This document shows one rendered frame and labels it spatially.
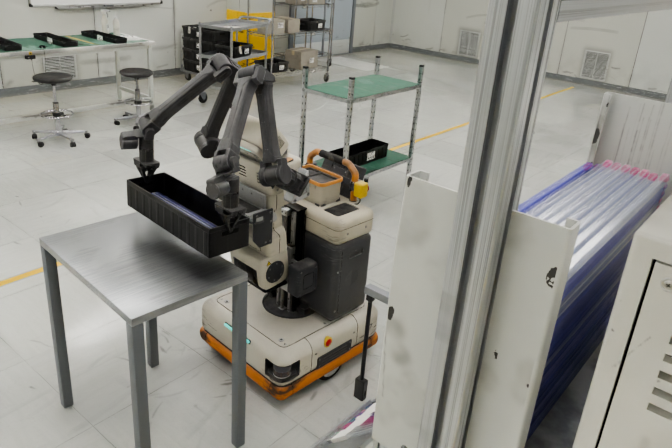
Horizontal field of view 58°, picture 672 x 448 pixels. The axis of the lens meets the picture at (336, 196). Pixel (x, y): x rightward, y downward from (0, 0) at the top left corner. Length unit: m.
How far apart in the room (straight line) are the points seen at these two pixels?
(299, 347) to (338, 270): 0.37
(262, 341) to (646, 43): 9.23
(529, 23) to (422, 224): 0.21
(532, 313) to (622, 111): 0.62
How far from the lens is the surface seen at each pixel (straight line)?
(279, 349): 2.70
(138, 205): 2.50
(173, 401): 2.90
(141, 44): 6.95
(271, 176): 2.25
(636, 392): 0.57
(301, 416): 2.80
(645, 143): 1.11
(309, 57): 8.96
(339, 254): 2.67
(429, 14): 12.57
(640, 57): 11.08
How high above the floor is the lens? 1.90
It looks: 23 degrees down
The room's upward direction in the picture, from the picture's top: 4 degrees clockwise
